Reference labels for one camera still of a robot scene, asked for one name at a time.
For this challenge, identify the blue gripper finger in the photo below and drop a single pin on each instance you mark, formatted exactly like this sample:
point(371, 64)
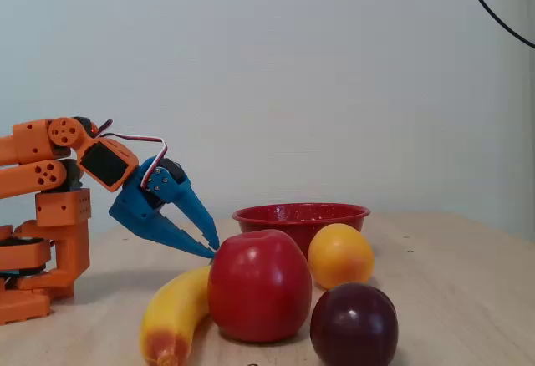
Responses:
point(190, 207)
point(179, 236)

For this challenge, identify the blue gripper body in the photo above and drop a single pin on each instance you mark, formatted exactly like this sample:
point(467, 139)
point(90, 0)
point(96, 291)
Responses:
point(135, 204)

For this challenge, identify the yellow-orange peach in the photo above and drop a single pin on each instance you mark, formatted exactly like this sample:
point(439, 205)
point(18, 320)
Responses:
point(340, 255)

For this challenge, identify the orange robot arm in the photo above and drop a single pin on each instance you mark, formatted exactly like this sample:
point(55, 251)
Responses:
point(25, 136)

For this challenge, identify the red speckled bowl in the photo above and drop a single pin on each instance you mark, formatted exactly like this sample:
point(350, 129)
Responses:
point(292, 220)

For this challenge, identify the yellow banana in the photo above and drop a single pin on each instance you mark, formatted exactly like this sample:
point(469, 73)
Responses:
point(175, 303)

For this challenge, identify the red apple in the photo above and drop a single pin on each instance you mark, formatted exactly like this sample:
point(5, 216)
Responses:
point(259, 286)

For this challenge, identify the dark purple plum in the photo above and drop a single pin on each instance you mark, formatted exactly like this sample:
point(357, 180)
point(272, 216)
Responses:
point(353, 326)

